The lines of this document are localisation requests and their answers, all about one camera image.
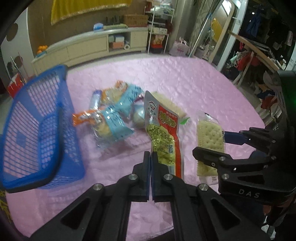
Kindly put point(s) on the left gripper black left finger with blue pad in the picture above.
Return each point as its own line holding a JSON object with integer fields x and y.
{"x": 101, "y": 212}

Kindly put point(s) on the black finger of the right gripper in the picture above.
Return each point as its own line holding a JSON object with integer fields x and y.
{"x": 258, "y": 138}
{"x": 212, "y": 158}

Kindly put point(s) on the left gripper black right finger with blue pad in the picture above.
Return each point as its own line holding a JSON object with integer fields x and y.
{"x": 198, "y": 212}

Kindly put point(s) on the clear cracker pack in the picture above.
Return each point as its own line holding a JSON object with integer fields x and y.
{"x": 210, "y": 135}

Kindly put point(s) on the red yellow snack packet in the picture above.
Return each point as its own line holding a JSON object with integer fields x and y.
{"x": 162, "y": 126}

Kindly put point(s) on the blue plastic mesh basket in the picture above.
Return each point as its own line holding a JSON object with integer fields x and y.
{"x": 39, "y": 144}

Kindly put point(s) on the orange Alpenliebe candy pack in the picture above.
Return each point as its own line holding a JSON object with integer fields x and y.
{"x": 91, "y": 116}

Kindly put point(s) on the round cookie clear blue bag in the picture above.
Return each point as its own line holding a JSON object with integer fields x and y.
{"x": 138, "y": 115}

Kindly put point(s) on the orange yellow cartoon snack bag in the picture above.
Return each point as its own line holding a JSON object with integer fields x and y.
{"x": 113, "y": 94}

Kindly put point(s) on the light blue egg roll bag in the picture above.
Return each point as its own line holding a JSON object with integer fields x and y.
{"x": 124, "y": 105}

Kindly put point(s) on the pink quilted mat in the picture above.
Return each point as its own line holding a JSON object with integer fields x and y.
{"x": 192, "y": 85}

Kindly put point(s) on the wooden clothes rack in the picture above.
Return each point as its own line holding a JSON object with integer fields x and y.
{"x": 251, "y": 56}

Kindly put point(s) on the blue silver candy tube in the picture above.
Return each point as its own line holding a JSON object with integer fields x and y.
{"x": 95, "y": 100}

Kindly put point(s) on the pink white shopping bag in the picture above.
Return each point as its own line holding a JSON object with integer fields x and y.
{"x": 180, "y": 48}

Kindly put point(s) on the wooden framed standing mirror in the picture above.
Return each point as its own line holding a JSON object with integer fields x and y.
{"x": 219, "y": 26}

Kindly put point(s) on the red paper bag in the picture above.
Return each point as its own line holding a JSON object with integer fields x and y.
{"x": 16, "y": 83}

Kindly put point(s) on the white metal shelf rack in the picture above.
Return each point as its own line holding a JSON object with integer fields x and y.
{"x": 160, "y": 24}

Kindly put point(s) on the cream low TV cabinet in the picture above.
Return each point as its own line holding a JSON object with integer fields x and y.
{"x": 92, "y": 45}

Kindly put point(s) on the cardboard box on cabinet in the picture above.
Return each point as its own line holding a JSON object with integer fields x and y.
{"x": 135, "y": 20}

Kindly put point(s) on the oranges on blue plate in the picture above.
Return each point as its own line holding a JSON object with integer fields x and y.
{"x": 41, "y": 49}

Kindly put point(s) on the blue tissue pack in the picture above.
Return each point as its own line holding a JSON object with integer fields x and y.
{"x": 98, "y": 27}

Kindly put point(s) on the blue handled mop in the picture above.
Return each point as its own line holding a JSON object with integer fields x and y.
{"x": 205, "y": 21}

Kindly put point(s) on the yellow cloth wall hanging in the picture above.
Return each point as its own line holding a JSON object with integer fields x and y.
{"x": 63, "y": 9}

